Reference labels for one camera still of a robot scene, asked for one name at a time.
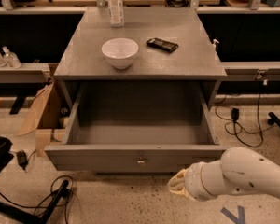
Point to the black power adapter left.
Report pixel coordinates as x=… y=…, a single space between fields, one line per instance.
x=22 y=159

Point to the tan foam gripper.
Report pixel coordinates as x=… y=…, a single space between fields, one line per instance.
x=193 y=181

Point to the white ceramic bowl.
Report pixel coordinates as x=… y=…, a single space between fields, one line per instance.
x=120 y=52

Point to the brown cardboard box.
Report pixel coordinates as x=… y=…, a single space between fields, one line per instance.
x=47 y=116

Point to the small white pump bottle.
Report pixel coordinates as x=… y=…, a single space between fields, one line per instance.
x=215 y=44

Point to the black stand base left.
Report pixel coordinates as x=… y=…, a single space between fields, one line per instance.
x=26 y=218

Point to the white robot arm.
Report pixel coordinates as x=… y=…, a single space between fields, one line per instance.
x=240 y=171

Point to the clear plastic bottle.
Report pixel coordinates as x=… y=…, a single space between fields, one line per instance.
x=116 y=13

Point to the black power adapter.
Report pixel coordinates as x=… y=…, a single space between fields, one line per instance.
x=235 y=114
x=22 y=159

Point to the clear sanitizer pump bottle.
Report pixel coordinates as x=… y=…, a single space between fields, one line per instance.
x=11 y=58

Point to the grey wooden drawer cabinet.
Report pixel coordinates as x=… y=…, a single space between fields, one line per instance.
x=195 y=60

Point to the grey top drawer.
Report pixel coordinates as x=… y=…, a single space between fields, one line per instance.
x=138 y=127

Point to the black power adapter right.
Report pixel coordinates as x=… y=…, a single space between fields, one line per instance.
x=235 y=114

